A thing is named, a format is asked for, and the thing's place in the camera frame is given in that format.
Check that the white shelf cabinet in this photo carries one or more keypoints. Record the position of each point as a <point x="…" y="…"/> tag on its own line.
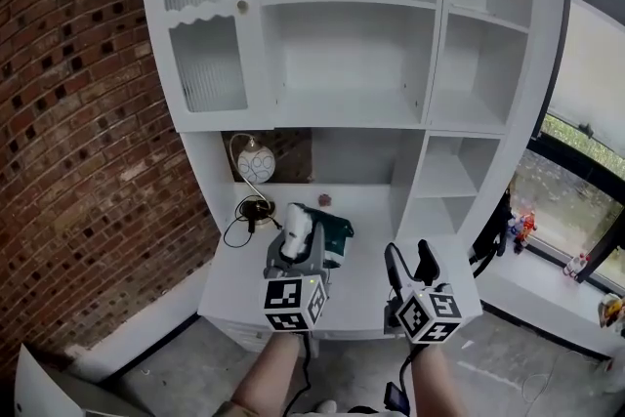
<point x="351" y="63"/>

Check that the yellow packet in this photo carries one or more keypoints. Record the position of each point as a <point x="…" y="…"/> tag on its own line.
<point x="612" y="310"/>

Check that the round cabinet door knob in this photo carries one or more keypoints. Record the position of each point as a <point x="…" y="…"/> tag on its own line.
<point x="242" y="5"/>

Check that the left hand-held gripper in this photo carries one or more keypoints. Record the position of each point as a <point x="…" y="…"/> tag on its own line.
<point x="285" y="295"/>

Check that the globe table lamp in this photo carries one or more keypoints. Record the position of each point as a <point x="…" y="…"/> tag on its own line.
<point x="255" y="163"/>

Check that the black window frame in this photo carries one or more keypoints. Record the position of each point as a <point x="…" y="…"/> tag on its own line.
<point x="586" y="171"/>

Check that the clear plastic bottle red cap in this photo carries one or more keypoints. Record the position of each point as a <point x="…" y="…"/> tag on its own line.
<point x="576" y="264"/>

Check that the person's right forearm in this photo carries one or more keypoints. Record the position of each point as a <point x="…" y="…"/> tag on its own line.
<point x="434" y="381"/>

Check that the person's white shoe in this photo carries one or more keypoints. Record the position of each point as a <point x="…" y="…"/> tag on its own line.
<point x="326" y="406"/>

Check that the colourful toy figure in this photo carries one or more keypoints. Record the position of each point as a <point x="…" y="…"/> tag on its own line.
<point x="523" y="227"/>

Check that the green pack of tissues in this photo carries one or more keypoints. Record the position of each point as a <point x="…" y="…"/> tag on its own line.
<point x="337" y="229"/>

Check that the small black device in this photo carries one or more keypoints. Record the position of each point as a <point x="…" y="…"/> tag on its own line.
<point x="393" y="398"/>

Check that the ribbed glass cabinet door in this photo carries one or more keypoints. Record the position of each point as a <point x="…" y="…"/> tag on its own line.
<point x="202" y="14"/>

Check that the person's left forearm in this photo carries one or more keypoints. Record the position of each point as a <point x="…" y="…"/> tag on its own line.
<point x="268" y="376"/>

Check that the white board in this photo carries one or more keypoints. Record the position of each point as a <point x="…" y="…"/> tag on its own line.
<point x="58" y="390"/>

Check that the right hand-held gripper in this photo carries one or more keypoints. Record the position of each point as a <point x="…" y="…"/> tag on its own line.
<point x="429" y="312"/>

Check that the small reddish brown object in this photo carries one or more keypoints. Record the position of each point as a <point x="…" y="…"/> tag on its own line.
<point x="324" y="198"/>

